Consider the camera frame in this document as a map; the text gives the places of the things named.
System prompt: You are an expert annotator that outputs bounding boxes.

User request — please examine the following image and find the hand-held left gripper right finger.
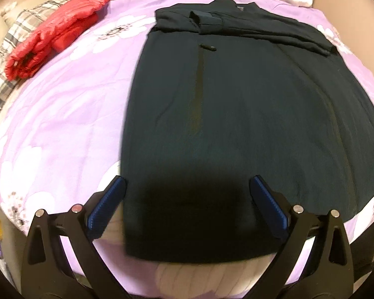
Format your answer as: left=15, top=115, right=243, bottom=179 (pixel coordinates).
left=249, top=175, right=356, bottom=299

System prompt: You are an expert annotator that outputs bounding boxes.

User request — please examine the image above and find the dark navy jacket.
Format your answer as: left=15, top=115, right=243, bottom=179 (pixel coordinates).
left=120, top=0, right=374, bottom=264

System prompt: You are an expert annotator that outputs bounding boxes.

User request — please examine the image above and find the purple floral blanket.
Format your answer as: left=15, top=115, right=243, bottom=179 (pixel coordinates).
left=0, top=0, right=374, bottom=296

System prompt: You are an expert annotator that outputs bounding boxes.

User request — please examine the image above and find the red down jacket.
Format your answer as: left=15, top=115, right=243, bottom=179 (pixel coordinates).
left=4, top=0, right=112, bottom=81

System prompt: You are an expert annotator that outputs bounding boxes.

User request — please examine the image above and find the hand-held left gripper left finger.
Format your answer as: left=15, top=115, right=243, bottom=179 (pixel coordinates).
left=20, top=175, right=134, bottom=299

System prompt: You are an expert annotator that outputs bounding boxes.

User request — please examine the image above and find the grey plaid pillow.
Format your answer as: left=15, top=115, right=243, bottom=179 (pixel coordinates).
left=0, top=0, right=88, bottom=127

